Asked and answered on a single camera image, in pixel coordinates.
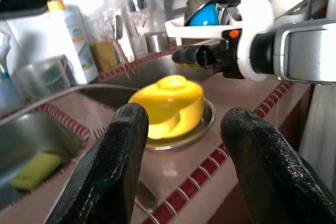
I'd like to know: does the blue bowl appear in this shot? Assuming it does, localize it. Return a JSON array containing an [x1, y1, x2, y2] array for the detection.
[[188, 1, 221, 27]]

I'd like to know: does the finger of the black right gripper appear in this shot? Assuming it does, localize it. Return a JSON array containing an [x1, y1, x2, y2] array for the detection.
[[172, 45, 202, 65]]

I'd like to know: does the white detergent bottle yellow cap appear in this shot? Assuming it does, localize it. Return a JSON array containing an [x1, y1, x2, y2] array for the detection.
[[46, 0, 100, 85]]

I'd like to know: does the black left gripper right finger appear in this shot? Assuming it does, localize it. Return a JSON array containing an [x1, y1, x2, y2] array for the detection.
[[219, 106, 336, 224]]

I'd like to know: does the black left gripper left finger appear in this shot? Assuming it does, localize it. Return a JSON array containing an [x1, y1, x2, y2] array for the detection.
[[44, 102, 150, 224]]

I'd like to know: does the white dish rack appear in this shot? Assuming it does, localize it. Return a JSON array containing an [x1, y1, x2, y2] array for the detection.
[[163, 0, 336, 40]]

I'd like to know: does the white frame leg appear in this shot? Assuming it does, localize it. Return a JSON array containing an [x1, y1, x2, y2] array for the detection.
[[298, 84, 336, 192]]

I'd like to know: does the yellow green sponge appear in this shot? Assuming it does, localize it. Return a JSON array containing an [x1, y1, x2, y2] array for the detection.
[[9, 151, 63, 191]]

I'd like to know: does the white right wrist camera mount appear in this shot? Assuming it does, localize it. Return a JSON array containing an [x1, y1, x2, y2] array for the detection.
[[217, 0, 276, 82]]

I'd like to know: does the stainless steel bowl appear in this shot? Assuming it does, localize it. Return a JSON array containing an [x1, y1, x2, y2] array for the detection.
[[143, 97, 217, 152]]

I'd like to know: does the grey hose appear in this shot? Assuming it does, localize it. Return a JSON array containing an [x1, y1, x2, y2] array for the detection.
[[0, 83, 140, 127]]

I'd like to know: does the clear plastic bag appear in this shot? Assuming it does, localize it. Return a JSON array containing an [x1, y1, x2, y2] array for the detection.
[[96, 0, 148, 38]]

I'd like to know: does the steel cup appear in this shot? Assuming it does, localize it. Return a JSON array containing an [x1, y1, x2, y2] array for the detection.
[[145, 31, 169, 54]]

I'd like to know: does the blue toothbrush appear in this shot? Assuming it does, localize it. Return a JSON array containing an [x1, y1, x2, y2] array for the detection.
[[0, 61, 10, 80]]

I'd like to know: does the stainless steel sink basin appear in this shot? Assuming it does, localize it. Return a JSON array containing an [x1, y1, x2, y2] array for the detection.
[[81, 50, 221, 109], [0, 111, 82, 209]]

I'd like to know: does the clear toothbrush cup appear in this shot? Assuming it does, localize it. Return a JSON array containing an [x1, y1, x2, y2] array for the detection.
[[0, 71, 26, 113]]

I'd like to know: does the white toothbrush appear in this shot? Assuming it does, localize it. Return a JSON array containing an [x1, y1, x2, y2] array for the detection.
[[0, 31, 13, 59]]

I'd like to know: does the steel spoon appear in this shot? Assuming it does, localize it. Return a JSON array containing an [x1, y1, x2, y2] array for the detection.
[[134, 179, 159, 213]]

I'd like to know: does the clear plastic bucket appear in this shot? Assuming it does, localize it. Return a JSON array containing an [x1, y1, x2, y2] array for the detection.
[[12, 55, 72, 102]]

